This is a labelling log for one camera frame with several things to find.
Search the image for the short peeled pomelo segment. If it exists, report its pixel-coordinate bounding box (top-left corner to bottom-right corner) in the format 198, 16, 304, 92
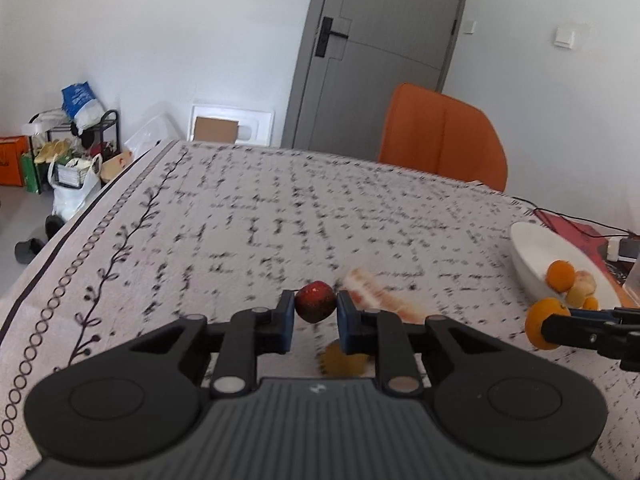
565, 271, 597, 308

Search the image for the large orange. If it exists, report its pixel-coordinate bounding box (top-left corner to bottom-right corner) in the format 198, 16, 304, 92
524, 297, 570, 350

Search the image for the dark red apple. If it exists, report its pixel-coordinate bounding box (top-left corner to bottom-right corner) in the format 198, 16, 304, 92
294, 281, 337, 324

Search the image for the small tangerine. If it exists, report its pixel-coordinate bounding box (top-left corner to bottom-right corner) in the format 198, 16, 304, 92
582, 296, 600, 311

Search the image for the clear plastic cup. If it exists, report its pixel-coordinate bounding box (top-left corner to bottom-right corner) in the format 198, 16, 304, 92
623, 257, 640, 306

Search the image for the orange in plate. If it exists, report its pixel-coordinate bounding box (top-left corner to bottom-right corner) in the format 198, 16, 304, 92
544, 260, 576, 294

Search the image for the white power adapter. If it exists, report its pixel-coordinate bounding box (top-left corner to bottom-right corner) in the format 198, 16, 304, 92
606, 236, 622, 262

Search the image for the red placemat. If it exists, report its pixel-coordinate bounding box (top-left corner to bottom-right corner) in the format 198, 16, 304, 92
534, 208, 637, 308

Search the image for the white plate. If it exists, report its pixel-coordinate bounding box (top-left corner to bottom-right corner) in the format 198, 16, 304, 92
510, 222, 623, 310

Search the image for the long peeled pomelo segment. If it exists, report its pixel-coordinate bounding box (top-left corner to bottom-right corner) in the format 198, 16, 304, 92
342, 268, 428, 324

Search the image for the yellow-brown round pear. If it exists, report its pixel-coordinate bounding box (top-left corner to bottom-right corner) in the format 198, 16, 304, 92
319, 340, 370, 378

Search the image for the patterned grey tablecloth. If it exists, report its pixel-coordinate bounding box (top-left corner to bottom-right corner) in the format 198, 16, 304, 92
1, 141, 639, 479

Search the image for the black slipper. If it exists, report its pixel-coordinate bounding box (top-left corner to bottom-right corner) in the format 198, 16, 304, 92
14, 237, 46, 264
44, 214, 65, 240

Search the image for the white plastic bag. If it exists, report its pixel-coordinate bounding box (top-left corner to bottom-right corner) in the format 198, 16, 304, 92
47, 154, 103, 221

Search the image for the green paper bag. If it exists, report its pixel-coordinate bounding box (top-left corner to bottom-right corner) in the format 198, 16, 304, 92
21, 153, 42, 194

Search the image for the orange chair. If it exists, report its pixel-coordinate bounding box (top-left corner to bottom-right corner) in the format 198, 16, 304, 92
378, 82, 508, 192

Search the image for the clear plastic bag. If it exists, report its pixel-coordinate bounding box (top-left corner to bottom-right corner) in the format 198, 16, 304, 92
125, 114, 182, 159

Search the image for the black shoe rack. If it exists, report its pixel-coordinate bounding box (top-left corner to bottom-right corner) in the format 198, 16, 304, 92
23, 108, 120, 194

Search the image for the brown cardboard piece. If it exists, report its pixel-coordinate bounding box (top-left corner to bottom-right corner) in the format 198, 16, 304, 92
193, 117, 239, 144

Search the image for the orange paper bag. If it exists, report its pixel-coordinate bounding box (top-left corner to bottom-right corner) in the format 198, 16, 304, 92
0, 136, 28, 188

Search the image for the white foam packaging board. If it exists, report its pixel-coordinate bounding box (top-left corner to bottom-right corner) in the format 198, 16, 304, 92
188, 104, 273, 146

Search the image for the blue and white bag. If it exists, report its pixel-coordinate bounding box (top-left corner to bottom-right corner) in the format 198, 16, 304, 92
61, 81, 105, 132

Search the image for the grey door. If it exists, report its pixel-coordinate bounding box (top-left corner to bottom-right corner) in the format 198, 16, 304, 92
281, 0, 465, 160

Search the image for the black cable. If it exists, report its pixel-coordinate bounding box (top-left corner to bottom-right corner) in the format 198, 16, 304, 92
508, 195, 640, 241

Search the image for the small white wall switch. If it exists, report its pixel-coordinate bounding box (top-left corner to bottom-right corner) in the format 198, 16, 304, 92
462, 20, 477, 36

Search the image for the black door handle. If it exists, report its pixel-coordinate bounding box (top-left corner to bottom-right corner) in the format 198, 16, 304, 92
314, 16, 348, 58

